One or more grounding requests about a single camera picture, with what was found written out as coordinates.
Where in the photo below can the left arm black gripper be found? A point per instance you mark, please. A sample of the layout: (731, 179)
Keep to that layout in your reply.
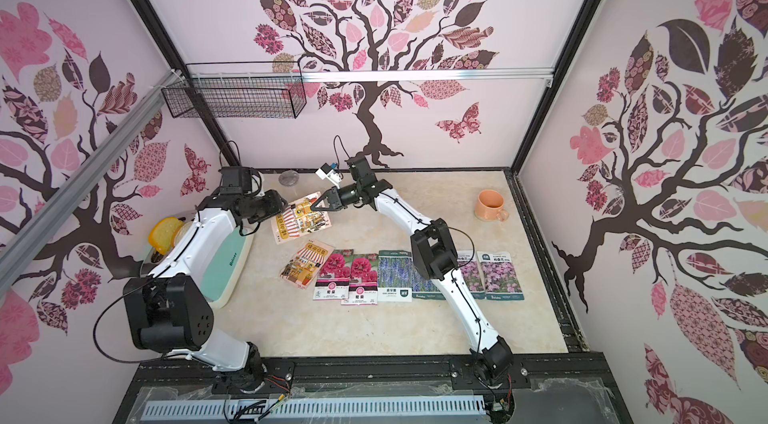
(276, 206)

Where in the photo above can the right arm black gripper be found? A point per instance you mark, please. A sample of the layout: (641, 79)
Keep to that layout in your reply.
(333, 197)

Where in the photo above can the orange illustrated packet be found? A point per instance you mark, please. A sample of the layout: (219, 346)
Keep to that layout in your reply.
(304, 265)
(298, 219)

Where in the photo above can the pink rose packet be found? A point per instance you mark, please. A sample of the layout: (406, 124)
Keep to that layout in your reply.
(333, 278)
(363, 280)

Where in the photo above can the lavender seed packet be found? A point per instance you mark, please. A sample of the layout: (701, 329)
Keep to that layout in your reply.
(426, 289)
(395, 283)

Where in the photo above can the pink cosmos seed packet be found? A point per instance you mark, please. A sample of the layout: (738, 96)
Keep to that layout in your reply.
(469, 267)

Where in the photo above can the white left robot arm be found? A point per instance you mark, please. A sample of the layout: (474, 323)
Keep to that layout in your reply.
(166, 310)

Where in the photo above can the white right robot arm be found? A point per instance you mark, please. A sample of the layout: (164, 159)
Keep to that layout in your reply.
(434, 255)

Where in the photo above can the clear glass jar with grains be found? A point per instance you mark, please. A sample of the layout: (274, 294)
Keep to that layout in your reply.
(289, 178)

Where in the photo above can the orange ceramic mug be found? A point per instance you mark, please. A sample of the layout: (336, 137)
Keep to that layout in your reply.
(490, 206)

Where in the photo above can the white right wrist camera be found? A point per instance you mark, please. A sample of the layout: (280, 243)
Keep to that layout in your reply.
(329, 172)

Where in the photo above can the black wire basket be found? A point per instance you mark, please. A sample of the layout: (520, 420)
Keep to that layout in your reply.
(271, 89)

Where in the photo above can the white slotted cable duct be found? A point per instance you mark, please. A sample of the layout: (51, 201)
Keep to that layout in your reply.
(310, 409)

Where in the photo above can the aluminium rail on wall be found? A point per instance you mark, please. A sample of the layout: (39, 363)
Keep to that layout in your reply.
(27, 244)

